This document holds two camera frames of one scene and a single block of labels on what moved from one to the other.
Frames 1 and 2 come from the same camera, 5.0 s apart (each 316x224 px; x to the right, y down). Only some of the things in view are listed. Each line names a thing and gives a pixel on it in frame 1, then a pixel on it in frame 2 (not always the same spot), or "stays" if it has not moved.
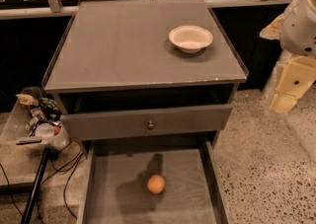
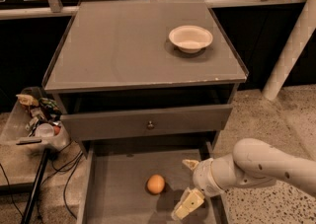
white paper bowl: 191,38 stays
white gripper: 300,27 to 203,177
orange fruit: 156,184 stays
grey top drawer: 103,125 stays
